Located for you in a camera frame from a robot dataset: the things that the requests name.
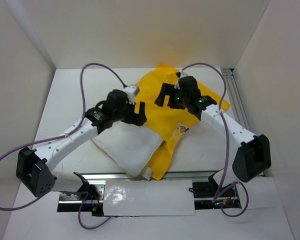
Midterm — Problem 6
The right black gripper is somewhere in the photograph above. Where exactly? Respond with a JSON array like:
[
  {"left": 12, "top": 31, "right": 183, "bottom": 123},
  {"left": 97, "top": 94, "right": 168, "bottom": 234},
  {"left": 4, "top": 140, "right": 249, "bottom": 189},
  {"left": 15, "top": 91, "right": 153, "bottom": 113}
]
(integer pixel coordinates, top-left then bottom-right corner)
[{"left": 154, "top": 83, "right": 189, "bottom": 110}]

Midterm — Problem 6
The white pillow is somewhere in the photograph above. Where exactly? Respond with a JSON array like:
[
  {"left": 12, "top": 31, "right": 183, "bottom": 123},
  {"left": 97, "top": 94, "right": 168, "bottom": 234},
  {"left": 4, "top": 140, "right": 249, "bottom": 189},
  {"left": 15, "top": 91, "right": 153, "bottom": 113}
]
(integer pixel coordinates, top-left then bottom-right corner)
[{"left": 92, "top": 121, "right": 163, "bottom": 181}]

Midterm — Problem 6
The yellow pikachu pillowcase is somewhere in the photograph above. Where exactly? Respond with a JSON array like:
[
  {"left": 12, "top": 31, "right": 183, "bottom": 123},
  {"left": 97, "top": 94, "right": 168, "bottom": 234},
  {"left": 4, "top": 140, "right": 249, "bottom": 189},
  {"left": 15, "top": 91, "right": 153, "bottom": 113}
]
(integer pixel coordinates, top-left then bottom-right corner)
[{"left": 129, "top": 62, "right": 231, "bottom": 181}]

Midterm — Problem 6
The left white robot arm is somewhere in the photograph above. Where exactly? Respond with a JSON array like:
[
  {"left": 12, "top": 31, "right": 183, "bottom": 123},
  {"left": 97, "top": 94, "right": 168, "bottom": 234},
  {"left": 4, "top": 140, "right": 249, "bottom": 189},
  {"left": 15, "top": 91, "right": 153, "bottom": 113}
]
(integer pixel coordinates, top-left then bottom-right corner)
[{"left": 16, "top": 85, "right": 147, "bottom": 200}]

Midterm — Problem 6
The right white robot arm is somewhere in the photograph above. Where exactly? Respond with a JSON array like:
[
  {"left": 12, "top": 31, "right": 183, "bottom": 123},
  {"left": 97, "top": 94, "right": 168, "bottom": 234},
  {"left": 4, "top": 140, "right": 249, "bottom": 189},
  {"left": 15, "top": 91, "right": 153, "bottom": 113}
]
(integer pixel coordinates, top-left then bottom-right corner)
[{"left": 155, "top": 76, "right": 272, "bottom": 196}]

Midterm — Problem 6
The white cover plate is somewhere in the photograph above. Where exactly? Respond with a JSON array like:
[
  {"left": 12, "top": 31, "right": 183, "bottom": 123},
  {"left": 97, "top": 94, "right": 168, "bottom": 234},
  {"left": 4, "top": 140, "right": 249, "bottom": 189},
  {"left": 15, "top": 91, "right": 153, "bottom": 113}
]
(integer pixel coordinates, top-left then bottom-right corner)
[{"left": 103, "top": 180, "right": 195, "bottom": 217}]

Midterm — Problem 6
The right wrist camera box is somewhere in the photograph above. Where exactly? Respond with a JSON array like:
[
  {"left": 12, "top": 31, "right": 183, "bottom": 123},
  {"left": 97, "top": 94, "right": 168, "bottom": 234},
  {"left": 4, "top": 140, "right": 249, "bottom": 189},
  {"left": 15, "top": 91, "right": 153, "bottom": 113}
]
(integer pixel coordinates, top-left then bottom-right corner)
[{"left": 174, "top": 71, "right": 188, "bottom": 90}]

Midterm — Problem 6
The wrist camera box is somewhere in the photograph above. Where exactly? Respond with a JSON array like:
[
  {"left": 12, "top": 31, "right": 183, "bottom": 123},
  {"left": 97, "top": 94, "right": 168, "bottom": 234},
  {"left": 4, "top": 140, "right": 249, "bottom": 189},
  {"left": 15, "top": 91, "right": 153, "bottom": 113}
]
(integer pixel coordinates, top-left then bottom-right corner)
[
  {"left": 123, "top": 84, "right": 140, "bottom": 105},
  {"left": 174, "top": 71, "right": 188, "bottom": 90}
]

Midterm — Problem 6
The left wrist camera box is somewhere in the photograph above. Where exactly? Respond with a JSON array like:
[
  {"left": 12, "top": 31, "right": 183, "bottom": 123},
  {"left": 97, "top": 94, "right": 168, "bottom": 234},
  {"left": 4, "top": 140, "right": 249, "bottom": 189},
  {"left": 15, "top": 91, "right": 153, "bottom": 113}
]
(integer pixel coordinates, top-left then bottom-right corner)
[{"left": 123, "top": 84, "right": 140, "bottom": 105}]

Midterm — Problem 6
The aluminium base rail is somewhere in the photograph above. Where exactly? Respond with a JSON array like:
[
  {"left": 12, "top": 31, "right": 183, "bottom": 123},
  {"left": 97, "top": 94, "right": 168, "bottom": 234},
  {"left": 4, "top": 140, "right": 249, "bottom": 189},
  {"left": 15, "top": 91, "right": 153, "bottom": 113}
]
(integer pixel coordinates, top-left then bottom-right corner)
[{"left": 92, "top": 64, "right": 271, "bottom": 198}]

